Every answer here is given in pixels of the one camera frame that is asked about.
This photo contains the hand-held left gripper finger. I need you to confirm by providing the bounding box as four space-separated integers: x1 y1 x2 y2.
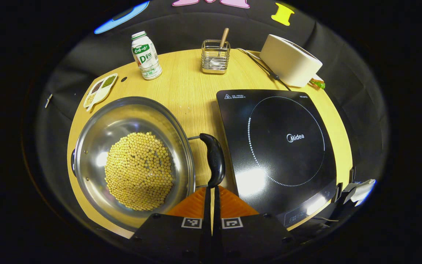
130 186 214 264
214 185 300 264

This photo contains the pile of soybeans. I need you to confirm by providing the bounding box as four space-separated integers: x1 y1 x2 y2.
104 132 175 212

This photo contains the black induction cooktop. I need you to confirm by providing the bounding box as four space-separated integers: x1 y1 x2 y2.
216 89 338 228

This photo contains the stainless steel pot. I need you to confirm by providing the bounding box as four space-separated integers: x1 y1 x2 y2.
71 96 226 232

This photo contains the sectioned bean sample dish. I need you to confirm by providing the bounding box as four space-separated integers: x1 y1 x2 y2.
83 73 119 113

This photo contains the lettuce sandwich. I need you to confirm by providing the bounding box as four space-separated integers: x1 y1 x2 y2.
308 75 326 90

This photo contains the white drink bottle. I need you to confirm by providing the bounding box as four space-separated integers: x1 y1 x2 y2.
131 31 163 81

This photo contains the white toaster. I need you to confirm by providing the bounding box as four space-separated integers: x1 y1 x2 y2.
259 34 323 88

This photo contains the wire utensil holder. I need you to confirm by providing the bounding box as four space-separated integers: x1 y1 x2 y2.
201 40 231 75

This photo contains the black power cable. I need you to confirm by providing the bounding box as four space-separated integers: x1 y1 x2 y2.
237 48 292 91

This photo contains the wooden handled spoon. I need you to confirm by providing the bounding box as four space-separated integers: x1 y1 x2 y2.
210 28 230 69

